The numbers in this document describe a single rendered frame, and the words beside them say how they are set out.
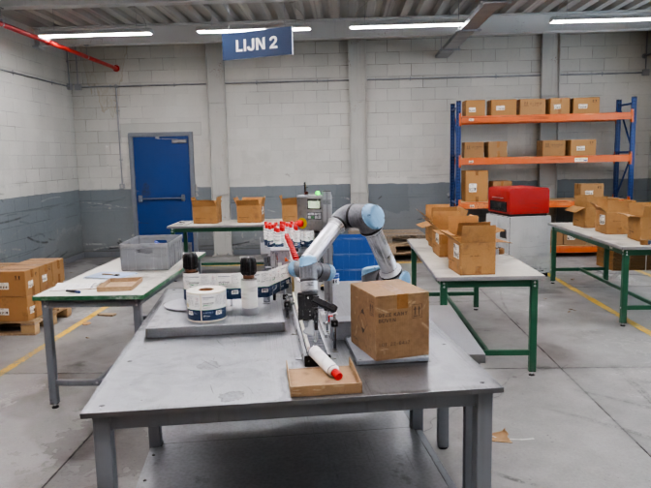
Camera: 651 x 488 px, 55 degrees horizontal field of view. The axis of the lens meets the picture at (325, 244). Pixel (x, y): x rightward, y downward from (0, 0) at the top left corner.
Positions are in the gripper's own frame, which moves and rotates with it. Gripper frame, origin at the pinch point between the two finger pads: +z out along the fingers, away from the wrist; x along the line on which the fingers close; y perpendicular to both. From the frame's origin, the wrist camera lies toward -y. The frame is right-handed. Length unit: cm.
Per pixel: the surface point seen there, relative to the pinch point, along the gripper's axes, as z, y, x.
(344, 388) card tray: 20.2, -6.1, 33.6
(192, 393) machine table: 19, 49, 24
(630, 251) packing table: -86, -327, -291
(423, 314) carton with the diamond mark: -7.5, -44.0, 9.4
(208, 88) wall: -477, 98, -738
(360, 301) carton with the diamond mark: -15.0, -19.7, -0.6
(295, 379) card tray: 15.8, 10.3, 16.6
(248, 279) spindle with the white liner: -36, 29, -57
